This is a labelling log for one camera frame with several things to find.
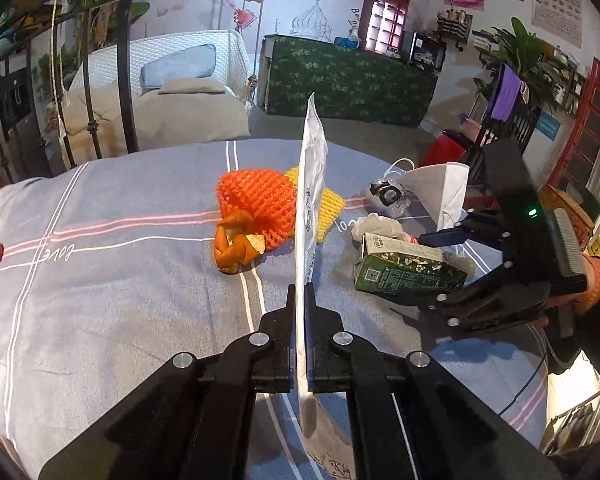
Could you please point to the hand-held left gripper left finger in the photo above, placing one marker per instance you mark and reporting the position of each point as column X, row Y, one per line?
column 280, row 350

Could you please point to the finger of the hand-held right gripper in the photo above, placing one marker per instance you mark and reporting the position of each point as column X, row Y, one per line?
column 450, row 237
column 480, row 305

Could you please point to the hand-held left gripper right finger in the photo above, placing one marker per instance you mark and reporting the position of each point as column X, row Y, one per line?
column 325, row 355

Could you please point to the green milk carton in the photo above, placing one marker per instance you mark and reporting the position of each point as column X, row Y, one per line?
column 405, row 270

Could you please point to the yellow foam fruit net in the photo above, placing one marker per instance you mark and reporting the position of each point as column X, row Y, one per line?
column 330, row 210

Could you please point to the white plastic packet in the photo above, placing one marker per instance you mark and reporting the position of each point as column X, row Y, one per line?
column 312, row 160

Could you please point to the person's right hand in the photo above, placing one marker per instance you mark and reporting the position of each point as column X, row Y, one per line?
column 595, row 280

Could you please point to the white face mask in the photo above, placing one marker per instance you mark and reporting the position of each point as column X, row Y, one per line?
column 445, row 185

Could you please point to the black metal rack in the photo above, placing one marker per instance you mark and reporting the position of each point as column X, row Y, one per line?
column 485, row 145

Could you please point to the clear plastic bag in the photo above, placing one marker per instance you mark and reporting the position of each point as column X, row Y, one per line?
column 387, row 195

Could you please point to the white crumpled tissue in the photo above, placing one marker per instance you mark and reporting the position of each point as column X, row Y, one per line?
column 375, row 225

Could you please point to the yellow bottle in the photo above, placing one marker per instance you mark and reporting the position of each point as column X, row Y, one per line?
column 599, row 245

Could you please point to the purple towel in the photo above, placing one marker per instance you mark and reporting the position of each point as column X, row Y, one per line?
column 505, row 95

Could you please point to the pink cloth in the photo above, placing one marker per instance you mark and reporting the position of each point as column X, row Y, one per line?
column 523, row 91

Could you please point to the red ladder shelf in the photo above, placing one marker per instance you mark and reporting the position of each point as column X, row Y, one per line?
column 587, row 110

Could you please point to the orange peel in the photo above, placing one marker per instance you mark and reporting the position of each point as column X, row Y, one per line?
column 235, row 250

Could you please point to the potted green plant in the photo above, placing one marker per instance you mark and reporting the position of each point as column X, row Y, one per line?
column 520, row 45

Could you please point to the grey striped blanket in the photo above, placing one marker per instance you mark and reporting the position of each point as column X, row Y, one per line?
column 130, row 310

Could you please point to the orange foam fruit net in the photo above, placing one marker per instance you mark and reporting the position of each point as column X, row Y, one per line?
column 255, row 195

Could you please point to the green floral counter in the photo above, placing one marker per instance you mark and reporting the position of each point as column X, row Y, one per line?
column 340, row 80

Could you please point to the blue tissue box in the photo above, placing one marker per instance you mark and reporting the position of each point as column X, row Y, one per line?
column 342, row 41

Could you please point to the beige seat cover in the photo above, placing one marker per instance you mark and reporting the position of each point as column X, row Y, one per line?
column 180, row 120

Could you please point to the beige cushion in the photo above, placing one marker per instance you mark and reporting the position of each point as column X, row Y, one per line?
column 190, row 86

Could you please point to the white wicker swing seat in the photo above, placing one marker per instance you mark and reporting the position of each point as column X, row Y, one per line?
column 220, row 45

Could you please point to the blue-grey pillow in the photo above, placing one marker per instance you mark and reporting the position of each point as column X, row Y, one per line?
column 180, row 65

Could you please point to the blue wall sign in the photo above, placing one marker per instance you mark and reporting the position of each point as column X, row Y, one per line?
column 547, row 126

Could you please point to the wooden wall shelf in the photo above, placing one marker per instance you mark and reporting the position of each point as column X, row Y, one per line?
column 565, row 85

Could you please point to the eyebrow chart wall poster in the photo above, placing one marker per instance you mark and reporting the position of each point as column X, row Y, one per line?
column 557, row 5

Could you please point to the black metal bed frame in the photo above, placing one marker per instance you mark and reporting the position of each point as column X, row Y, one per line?
column 125, row 85

